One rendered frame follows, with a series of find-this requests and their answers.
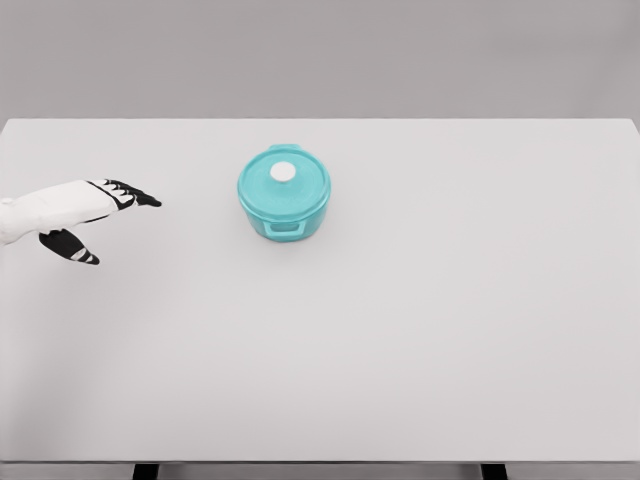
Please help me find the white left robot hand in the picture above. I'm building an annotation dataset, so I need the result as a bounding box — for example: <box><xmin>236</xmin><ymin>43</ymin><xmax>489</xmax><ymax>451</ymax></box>
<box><xmin>13</xmin><ymin>178</ymin><xmax>163</xmax><ymax>266</ymax></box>

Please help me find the teal pot lid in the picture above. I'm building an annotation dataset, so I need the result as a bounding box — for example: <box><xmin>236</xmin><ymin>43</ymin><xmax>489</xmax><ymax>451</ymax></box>
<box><xmin>237</xmin><ymin>148</ymin><xmax>332</xmax><ymax>222</ymax></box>

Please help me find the teal pot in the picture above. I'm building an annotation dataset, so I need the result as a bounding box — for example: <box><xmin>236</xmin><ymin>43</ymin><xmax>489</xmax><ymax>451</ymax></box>
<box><xmin>237</xmin><ymin>143</ymin><xmax>332</xmax><ymax>245</ymax></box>

